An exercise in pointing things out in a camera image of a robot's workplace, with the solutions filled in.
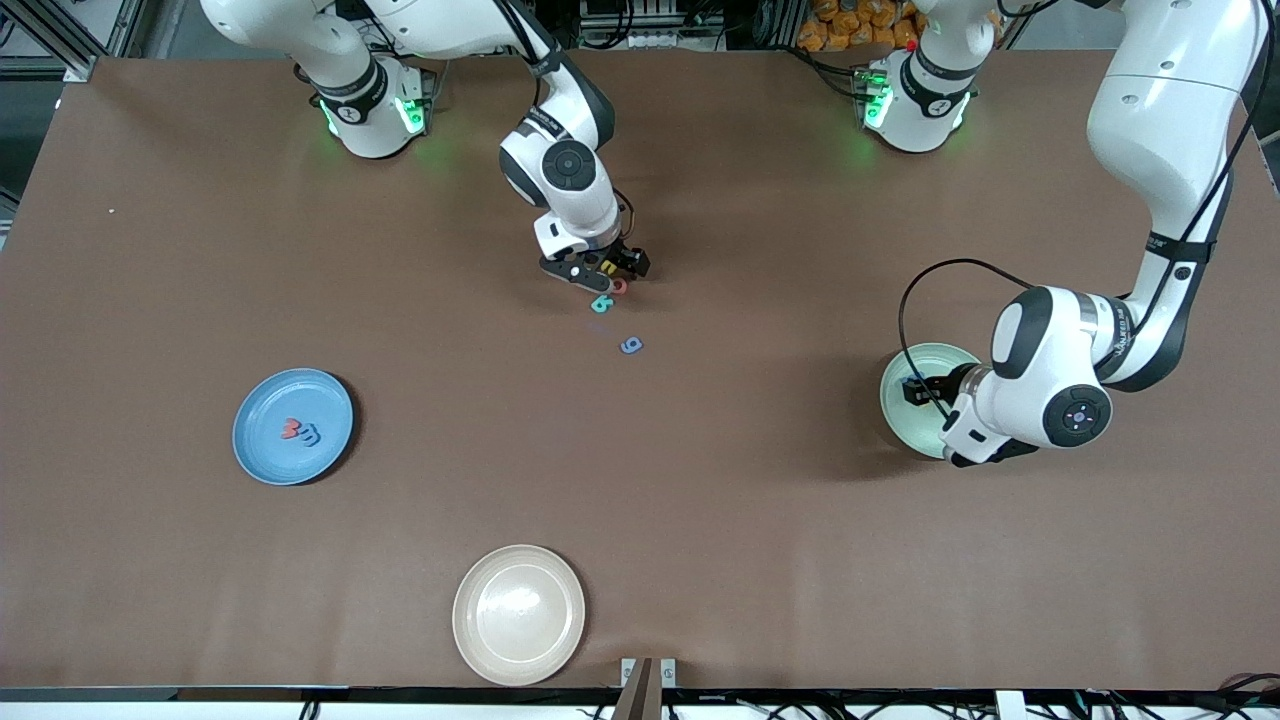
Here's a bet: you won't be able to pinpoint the aluminium frame profile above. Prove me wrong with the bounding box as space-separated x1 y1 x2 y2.
0 0 143 83

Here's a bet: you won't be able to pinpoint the blue plate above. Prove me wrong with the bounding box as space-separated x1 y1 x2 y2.
232 368 355 487

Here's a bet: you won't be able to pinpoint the green plate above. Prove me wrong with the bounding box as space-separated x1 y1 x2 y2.
880 343 986 461

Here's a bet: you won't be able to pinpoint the white power strip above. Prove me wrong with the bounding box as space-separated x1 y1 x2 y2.
385 0 501 57

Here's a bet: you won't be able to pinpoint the camera stand bracket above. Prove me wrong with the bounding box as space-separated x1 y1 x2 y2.
612 657 677 720

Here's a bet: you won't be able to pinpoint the beige plate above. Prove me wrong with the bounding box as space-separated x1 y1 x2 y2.
452 544 587 687

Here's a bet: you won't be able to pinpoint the orange bagged items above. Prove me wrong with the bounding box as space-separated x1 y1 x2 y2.
797 0 926 54

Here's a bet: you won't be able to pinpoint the black electronics box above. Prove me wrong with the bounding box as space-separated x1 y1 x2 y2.
578 0 723 51

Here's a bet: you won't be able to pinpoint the aluminium table edge rail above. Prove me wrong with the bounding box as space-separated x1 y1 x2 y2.
0 685 1280 720

